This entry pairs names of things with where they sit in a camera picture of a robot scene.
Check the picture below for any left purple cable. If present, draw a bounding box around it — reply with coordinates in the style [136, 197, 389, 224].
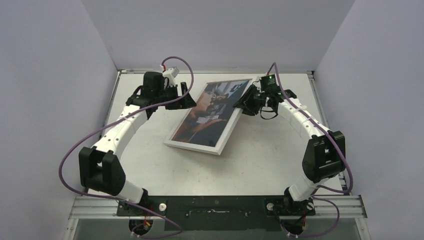
[58, 56, 195, 239]

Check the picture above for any purple cable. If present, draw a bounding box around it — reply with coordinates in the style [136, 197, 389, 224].
[58, 56, 195, 239]
[266, 62, 354, 239]

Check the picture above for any printed photo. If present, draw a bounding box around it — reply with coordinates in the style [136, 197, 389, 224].
[170, 79, 252, 148]

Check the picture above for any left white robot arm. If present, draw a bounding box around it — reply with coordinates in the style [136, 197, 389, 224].
[78, 67, 197, 216]

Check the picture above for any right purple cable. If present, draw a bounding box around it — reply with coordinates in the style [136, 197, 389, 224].
[266, 62, 354, 239]

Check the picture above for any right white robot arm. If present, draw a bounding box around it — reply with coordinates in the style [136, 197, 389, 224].
[233, 74, 346, 216]

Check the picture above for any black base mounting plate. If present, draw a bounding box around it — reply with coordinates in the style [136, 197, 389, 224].
[116, 195, 316, 233]

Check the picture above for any white wooden picture frame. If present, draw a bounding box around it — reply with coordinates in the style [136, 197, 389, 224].
[163, 76, 261, 156]

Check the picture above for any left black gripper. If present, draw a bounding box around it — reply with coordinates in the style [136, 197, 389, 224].
[155, 82, 196, 110]

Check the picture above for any aluminium rail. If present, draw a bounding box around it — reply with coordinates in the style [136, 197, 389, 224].
[69, 195, 368, 220]

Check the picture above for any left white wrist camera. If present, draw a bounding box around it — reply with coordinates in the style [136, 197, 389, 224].
[162, 66, 180, 83]

